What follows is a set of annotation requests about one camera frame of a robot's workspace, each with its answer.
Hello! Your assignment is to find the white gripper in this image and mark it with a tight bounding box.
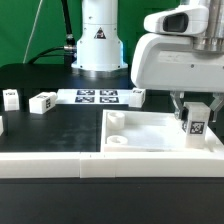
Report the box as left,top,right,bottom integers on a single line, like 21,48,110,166
131,33,224,121

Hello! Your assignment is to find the white square tabletop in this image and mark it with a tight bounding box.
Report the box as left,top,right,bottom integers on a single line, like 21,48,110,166
100,110,224,153

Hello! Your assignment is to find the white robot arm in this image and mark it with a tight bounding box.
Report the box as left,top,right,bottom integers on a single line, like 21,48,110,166
72,0,224,116

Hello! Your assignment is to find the white U-shaped fence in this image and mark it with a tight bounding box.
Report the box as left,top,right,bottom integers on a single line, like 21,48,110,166
0,145,224,178

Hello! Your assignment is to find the white marker board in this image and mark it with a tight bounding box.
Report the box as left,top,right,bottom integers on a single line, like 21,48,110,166
56,89,131,105

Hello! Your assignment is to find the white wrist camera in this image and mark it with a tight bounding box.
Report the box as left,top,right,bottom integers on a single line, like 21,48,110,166
144,5,209,36

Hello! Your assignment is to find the black cable with connector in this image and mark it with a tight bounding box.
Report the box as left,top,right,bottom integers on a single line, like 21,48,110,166
26,0,79,66

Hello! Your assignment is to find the white thin cable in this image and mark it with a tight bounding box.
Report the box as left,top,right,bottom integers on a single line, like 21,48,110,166
22,0,44,65

